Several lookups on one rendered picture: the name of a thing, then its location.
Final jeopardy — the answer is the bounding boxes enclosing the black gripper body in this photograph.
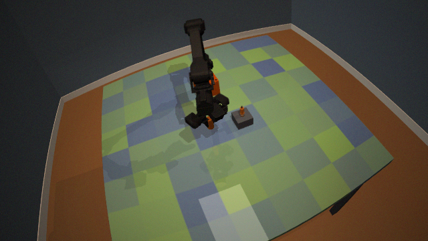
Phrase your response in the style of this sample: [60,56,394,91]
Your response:
[185,93,229,129]

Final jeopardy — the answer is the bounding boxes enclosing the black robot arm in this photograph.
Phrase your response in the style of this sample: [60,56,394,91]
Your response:
[184,18,228,123]

